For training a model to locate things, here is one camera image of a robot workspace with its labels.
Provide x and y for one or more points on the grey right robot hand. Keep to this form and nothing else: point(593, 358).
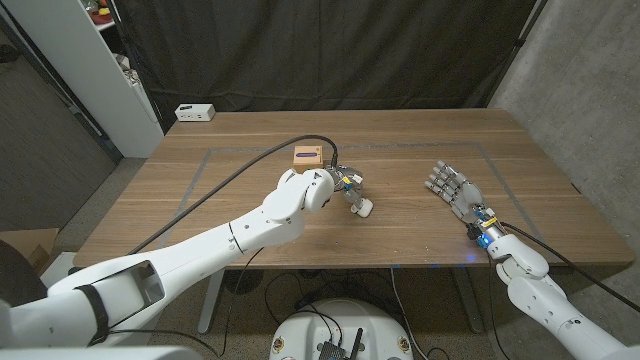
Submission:
point(467, 197)

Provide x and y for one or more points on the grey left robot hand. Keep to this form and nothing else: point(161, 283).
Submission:
point(350, 182)

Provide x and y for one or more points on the white AirPods case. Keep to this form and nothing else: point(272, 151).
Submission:
point(367, 207)

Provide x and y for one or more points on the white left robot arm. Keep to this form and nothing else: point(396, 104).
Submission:
point(210, 242)

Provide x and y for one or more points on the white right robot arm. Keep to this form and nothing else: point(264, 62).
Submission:
point(550, 305)

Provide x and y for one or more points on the small wooden box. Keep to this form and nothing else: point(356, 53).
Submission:
point(307, 159)

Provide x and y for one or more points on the brown cardboard floor box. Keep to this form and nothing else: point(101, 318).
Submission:
point(35, 245)

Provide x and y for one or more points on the grey table leg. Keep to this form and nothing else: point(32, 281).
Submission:
point(467, 300)

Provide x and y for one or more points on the black curtain backdrop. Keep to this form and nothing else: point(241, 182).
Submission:
point(325, 50)

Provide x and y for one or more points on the round black floor grille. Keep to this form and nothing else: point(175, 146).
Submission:
point(247, 281)

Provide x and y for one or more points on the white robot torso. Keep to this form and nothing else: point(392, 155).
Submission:
point(310, 330)

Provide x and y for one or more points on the black torso antenna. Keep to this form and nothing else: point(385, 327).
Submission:
point(356, 345)

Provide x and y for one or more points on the black backdrop stand pole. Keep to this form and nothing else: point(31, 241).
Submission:
point(520, 42)

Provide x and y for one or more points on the white power strip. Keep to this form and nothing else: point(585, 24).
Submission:
point(195, 112)

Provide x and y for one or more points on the white table leg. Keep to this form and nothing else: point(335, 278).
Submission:
point(210, 305)

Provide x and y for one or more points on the white shelf cabinet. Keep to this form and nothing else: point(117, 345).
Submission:
point(90, 75)

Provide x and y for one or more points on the red shelf item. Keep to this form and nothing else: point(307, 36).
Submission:
point(102, 17)

